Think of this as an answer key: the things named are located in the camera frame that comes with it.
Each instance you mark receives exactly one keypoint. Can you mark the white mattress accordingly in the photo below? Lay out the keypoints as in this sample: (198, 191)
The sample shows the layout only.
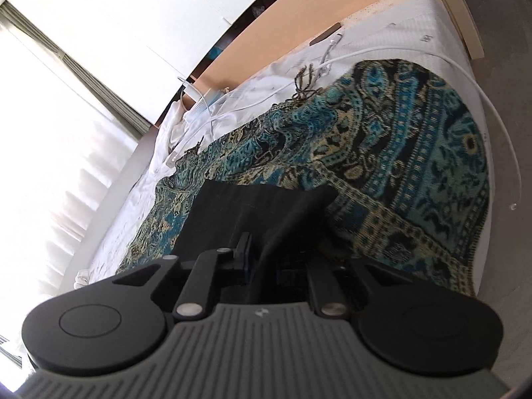
(415, 20)

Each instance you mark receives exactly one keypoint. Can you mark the pale blue round device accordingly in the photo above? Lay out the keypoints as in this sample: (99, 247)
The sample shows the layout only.
(212, 97)

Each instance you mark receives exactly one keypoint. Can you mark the black pants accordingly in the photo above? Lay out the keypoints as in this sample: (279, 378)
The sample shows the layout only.
(257, 208)

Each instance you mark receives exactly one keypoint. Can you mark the wooden bed side panel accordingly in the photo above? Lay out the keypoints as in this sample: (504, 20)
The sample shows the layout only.
(291, 20)

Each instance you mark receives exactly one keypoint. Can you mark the green curtain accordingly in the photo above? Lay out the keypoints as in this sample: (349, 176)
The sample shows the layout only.
(83, 70)

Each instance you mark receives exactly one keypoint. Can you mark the white bed sheet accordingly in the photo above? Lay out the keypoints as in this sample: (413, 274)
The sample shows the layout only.
(137, 174)

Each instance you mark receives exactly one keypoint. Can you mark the white sheer curtain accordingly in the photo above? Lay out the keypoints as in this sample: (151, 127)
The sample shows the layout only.
(50, 174)

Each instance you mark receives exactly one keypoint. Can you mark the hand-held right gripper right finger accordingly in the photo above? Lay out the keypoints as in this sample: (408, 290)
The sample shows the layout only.
(326, 291)

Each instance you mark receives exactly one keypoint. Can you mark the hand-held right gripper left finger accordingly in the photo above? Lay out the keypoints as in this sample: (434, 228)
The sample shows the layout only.
(246, 257)

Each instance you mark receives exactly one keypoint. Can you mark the white charger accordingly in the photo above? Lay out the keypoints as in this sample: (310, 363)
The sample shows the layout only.
(192, 91)

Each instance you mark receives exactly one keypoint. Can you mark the teal paisley blanket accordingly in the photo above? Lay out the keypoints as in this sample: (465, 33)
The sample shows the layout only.
(395, 153)

